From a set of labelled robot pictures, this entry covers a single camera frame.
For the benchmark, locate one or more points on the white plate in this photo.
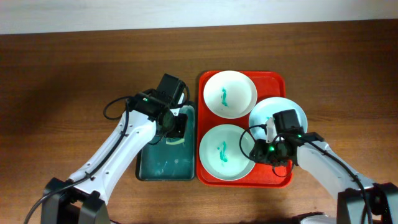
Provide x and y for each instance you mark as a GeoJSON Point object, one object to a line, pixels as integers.
{"type": "Point", "coordinates": [230, 94]}

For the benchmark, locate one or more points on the dark green tray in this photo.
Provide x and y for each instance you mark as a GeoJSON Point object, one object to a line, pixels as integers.
{"type": "Point", "coordinates": [161, 162]}

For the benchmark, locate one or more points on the green yellow sponge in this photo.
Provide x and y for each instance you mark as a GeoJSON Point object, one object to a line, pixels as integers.
{"type": "Point", "coordinates": [173, 143]}

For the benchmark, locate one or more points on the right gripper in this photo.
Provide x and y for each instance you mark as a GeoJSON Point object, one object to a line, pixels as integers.
{"type": "Point", "coordinates": [260, 155]}

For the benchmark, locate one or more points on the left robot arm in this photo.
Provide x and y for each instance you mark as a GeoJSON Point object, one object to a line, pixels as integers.
{"type": "Point", "coordinates": [84, 196]}

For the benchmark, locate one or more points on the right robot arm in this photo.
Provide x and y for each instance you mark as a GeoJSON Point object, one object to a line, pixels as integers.
{"type": "Point", "coordinates": [358, 198]}

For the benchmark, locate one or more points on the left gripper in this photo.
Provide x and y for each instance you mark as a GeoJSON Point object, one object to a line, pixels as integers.
{"type": "Point", "coordinates": [181, 130]}

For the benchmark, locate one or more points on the pale green plate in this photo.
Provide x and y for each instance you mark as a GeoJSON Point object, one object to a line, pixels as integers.
{"type": "Point", "coordinates": [223, 152]}

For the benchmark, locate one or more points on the light blue plate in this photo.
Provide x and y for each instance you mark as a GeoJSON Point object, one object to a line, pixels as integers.
{"type": "Point", "coordinates": [259, 119]}

